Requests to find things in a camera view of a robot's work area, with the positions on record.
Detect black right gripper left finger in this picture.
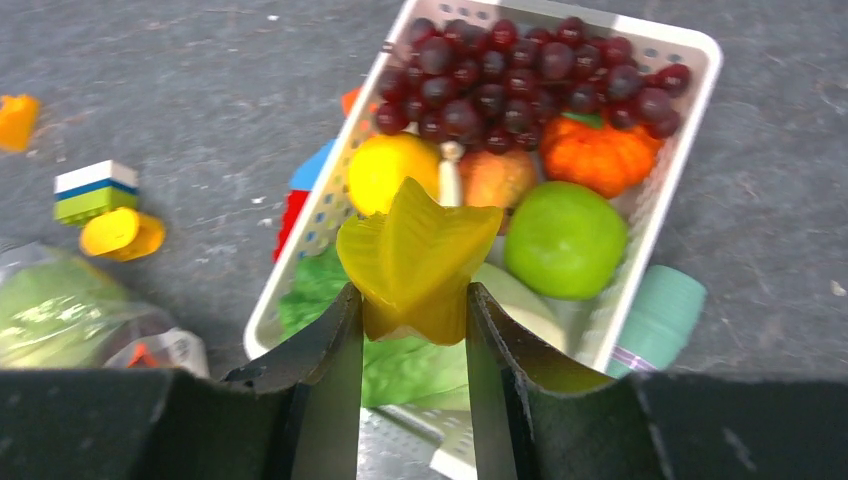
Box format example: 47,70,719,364
1,285,363,479

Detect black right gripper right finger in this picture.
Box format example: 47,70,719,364
466,283,847,479

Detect yellow fake starfruit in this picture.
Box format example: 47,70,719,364
336,178,503,345

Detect clear zip top bag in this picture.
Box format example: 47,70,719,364
1,238,209,377

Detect pale green fake melon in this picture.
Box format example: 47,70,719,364
472,263,568,353

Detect fake green lettuce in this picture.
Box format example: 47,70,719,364
279,246,470,411

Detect fake green apple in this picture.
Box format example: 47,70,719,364
503,181,629,301

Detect fake peach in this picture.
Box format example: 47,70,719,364
459,150,538,209

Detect fake yellow lemon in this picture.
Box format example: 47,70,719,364
348,132,441,216

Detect fake orange pumpkin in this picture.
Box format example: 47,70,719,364
538,117,664,199

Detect dark red fake grapes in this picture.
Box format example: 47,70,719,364
374,16,692,153

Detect red blue toy block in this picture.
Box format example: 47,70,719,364
272,140,334,263

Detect yellow toy cylinder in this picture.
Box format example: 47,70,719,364
79,207,166,262

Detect white plastic basket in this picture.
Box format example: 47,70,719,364
243,0,724,480

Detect white green stacked block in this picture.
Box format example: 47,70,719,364
54,160,139,226

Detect orange toy cup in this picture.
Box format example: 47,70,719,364
340,87,361,117

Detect orange toy block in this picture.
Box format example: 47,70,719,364
0,94,40,152

